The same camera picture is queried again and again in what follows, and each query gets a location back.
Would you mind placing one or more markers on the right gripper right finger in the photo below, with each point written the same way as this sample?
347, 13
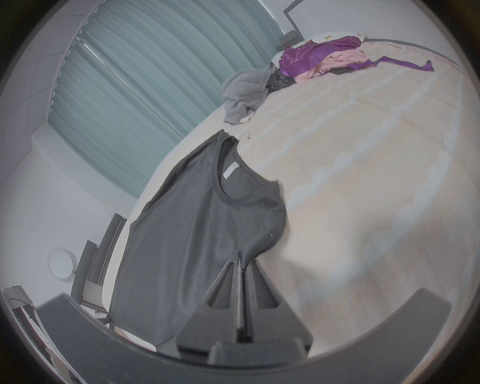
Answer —
264, 324

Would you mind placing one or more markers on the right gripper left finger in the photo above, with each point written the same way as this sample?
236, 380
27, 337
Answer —
225, 324

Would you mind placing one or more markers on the black T-shirt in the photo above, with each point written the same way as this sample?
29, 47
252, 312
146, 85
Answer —
187, 243

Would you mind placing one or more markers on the bed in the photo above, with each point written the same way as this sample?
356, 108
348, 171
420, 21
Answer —
375, 187

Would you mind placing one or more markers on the black chest of drawers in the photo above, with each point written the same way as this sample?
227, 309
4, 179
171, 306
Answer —
112, 247

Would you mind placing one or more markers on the round white mirror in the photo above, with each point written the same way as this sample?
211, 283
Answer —
60, 263

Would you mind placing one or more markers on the grey garment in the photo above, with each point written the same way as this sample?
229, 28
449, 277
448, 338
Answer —
245, 86

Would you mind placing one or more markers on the blue-green curtain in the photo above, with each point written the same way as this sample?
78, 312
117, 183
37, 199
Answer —
112, 112
187, 48

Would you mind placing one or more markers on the black garment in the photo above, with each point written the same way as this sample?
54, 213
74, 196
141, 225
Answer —
279, 80

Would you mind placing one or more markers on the purple satin garment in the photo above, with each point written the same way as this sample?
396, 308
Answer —
303, 56

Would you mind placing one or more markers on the pink garment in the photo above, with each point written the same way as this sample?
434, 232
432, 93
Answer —
333, 62

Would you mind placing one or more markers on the grey bedside table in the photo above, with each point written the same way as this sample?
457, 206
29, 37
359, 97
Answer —
288, 39

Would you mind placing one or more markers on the white printed pillow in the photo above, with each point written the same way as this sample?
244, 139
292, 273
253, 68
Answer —
322, 36

